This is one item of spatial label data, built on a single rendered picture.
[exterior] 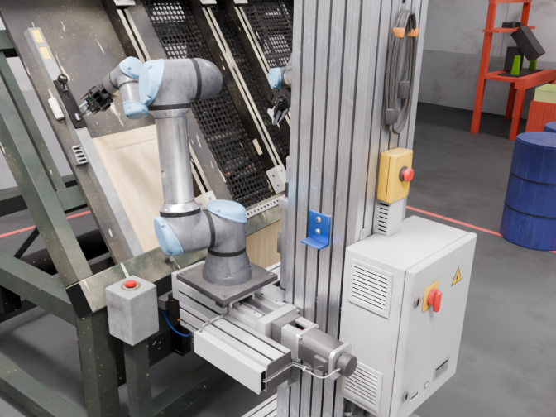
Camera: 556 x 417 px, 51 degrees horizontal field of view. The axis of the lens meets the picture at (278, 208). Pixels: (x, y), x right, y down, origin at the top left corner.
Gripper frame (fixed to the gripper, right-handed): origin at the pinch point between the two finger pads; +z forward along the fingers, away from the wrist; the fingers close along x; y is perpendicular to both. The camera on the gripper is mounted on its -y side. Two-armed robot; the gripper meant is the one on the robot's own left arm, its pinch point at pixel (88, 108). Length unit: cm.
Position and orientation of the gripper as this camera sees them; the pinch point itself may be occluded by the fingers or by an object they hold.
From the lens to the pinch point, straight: 228.3
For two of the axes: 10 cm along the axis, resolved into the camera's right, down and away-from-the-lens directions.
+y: -4.1, 5.7, -7.1
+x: 6.0, 7.6, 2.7
